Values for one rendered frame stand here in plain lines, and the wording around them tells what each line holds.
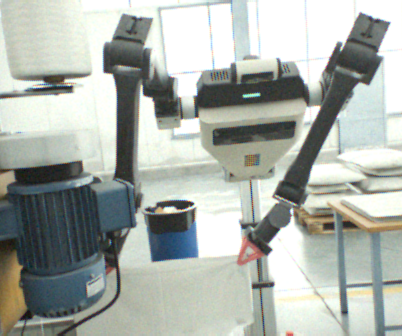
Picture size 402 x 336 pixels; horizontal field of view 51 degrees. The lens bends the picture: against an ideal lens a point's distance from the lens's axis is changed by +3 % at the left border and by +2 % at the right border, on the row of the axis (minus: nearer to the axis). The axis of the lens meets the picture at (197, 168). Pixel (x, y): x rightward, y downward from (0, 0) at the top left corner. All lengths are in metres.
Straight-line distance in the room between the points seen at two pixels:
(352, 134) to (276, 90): 8.29
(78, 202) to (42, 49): 0.31
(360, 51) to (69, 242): 0.74
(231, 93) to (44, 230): 0.89
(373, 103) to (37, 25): 9.26
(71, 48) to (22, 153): 0.27
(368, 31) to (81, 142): 0.69
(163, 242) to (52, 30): 2.64
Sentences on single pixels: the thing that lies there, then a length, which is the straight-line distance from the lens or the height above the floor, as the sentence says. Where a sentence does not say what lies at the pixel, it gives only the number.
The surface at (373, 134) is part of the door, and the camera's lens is 9.94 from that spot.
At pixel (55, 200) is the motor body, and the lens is 0.78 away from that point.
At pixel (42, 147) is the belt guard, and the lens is 0.74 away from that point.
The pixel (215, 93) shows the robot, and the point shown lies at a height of 1.48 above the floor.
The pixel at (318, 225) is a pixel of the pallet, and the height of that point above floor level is 0.09.
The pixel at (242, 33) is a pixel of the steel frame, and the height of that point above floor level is 2.81.
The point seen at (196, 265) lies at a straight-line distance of 1.18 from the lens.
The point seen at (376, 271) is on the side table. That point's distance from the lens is 2.46.
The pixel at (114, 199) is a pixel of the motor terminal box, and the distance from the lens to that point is 0.82.
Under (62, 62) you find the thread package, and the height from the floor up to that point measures 1.55.
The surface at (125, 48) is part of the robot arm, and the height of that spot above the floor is 1.58.
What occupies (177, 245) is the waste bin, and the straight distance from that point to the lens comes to 3.38.
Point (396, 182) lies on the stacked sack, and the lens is 4.79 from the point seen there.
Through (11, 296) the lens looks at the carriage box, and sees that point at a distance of 1.00.
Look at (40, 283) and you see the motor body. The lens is 0.82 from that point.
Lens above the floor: 1.44
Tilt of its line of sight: 8 degrees down
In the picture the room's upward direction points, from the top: 6 degrees counter-clockwise
